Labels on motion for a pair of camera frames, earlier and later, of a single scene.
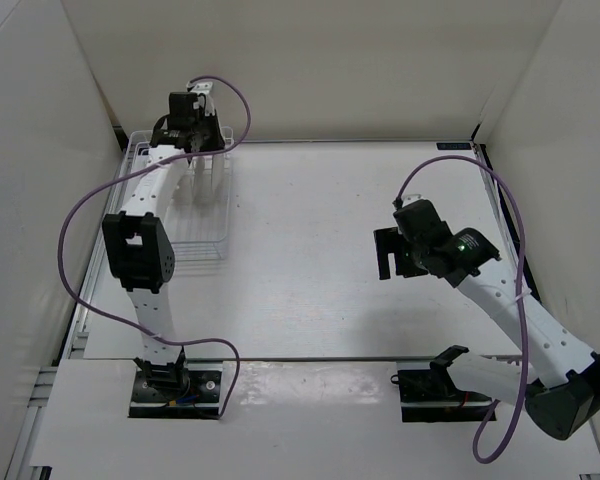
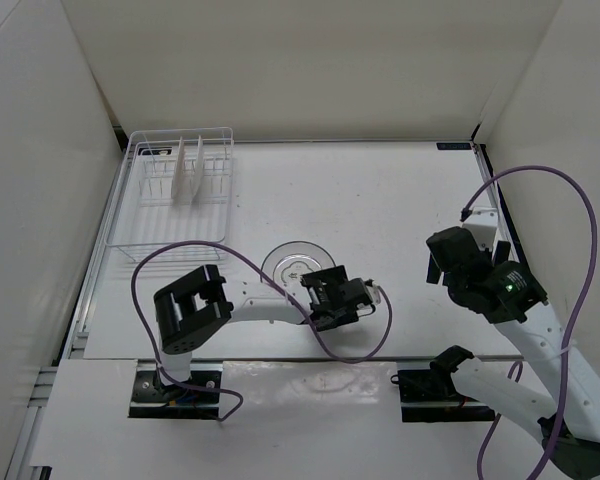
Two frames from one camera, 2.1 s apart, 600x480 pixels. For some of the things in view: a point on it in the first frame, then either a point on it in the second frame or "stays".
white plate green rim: [217, 171] → [290, 261]
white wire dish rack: [202, 205] stays
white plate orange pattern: [199, 173] stays
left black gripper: [217, 141] → [335, 275]
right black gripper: [389, 241] → [502, 252]
